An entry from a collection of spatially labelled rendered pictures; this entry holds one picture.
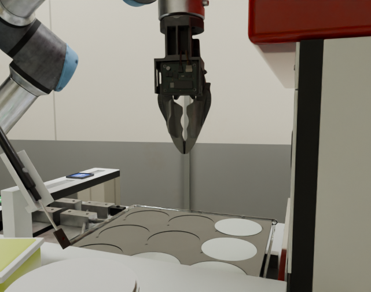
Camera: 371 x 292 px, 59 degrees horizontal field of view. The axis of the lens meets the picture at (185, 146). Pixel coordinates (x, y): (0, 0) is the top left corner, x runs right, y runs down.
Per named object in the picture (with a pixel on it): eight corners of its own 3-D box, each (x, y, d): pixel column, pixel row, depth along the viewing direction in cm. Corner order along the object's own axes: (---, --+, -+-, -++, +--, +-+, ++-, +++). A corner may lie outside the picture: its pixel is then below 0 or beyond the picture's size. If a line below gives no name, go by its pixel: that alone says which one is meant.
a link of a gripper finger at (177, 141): (160, 157, 52) (159, 98, 51) (168, 152, 58) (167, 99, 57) (180, 157, 51) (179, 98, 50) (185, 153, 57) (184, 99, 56)
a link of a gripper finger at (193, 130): (180, 157, 51) (179, 98, 50) (185, 153, 57) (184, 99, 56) (199, 157, 51) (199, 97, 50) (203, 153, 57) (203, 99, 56)
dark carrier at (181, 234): (272, 223, 74) (272, 221, 74) (250, 313, 42) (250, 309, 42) (135, 208, 85) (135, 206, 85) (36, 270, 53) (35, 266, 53)
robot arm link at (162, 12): (163, 4, 56) (210, 1, 55) (163, 31, 57) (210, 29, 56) (152, -12, 49) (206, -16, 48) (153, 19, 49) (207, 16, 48)
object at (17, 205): (58, 249, 44) (53, 150, 43) (36, 262, 40) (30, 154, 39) (22, 243, 46) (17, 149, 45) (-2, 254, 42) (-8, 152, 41)
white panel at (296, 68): (301, 205, 113) (306, 88, 108) (305, 411, 36) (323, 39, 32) (291, 205, 114) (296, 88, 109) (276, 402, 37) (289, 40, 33)
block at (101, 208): (114, 213, 86) (114, 202, 85) (107, 217, 82) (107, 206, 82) (89, 210, 88) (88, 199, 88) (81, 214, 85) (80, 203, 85)
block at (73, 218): (97, 223, 78) (96, 211, 78) (88, 228, 75) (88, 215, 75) (69, 219, 81) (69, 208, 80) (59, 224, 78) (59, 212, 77)
